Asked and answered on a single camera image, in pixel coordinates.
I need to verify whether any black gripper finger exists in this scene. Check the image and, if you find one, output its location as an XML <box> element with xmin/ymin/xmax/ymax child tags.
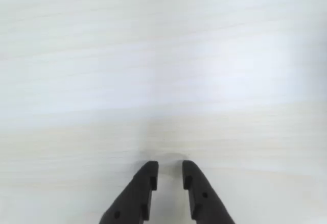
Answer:
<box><xmin>99</xmin><ymin>160</ymin><xmax>159</xmax><ymax>224</ymax></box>
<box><xmin>182</xmin><ymin>160</ymin><xmax>236</xmax><ymax>224</ymax></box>

